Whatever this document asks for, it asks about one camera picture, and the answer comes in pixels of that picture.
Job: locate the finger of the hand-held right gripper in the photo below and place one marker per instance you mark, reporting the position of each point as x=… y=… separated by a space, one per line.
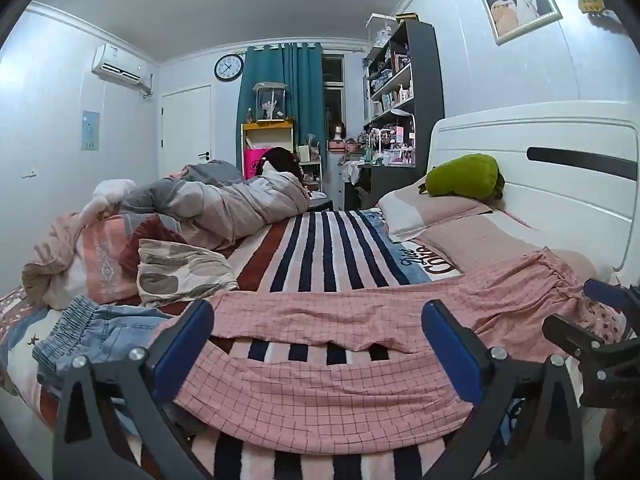
x=570 y=332
x=600 y=290

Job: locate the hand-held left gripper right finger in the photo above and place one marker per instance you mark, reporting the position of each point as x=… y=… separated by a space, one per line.
x=450 y=345

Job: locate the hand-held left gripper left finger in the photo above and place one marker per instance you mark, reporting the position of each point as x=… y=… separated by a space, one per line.
x=182 y=345

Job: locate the pink checked pants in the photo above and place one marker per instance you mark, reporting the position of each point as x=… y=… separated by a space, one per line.
x=320 y=390

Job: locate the beige brown-spotted cushion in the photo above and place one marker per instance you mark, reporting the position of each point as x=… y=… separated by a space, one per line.
x=185 y=270

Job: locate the blue denim shorts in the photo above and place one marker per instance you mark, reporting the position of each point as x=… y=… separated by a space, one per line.
x=100 y=330

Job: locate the white headboard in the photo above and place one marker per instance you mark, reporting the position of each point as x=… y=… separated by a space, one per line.
x=575 y=200

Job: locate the pink patterned folded blanket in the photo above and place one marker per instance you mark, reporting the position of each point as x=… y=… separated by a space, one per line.
x=107 y=265

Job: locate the pink knit pillow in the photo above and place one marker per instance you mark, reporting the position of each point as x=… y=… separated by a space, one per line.
x=500 y=242

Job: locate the white and pink pillow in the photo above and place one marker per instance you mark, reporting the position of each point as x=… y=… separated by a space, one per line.
x=425 y=212

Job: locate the grey duvet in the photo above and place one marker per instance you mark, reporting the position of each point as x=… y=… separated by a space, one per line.
x=225 y=205

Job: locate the beige pink cloth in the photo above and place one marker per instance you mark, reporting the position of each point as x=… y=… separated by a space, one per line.
x=52 y=260

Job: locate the striped printed blanket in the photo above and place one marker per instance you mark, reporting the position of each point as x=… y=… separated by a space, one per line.
x=320 y=250

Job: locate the green plush toy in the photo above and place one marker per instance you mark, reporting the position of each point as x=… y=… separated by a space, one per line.
x=462 y=175

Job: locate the pink bag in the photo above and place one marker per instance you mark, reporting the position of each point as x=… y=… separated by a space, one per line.
x=255 y=162

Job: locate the white drawer cabinet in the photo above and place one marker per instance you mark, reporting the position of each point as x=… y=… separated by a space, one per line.
x=337 y=180

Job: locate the white door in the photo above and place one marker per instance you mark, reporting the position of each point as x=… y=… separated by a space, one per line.
x=185 y=130

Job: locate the yellow shelf unit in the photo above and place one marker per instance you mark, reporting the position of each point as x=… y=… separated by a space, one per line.
x=267 y=132

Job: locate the wig head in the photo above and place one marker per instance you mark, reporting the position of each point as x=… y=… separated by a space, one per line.
x=338 y=130

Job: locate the glass display case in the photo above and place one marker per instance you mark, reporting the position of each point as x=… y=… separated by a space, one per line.
x=271 y=102

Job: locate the dark bookshelf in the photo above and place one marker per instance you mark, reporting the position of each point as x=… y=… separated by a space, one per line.
x=425 y=75

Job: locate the window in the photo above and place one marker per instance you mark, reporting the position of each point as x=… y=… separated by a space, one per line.
x=334 y=90

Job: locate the teal curtain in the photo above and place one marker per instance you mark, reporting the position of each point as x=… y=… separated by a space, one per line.
x=300 y=90

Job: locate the white air conditioner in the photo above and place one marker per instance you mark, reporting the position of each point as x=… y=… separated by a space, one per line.
x=117 y=67

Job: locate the yellow instrument headstock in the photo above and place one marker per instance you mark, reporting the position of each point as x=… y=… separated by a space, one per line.
x=592 y=5

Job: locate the white framed picture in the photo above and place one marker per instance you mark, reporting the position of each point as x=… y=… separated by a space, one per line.
x=520 y=2

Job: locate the blue wall poster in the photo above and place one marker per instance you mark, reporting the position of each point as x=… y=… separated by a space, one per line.
x=90 y=131

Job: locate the black wall clock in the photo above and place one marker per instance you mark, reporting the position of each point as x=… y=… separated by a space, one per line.
x=229 y=67

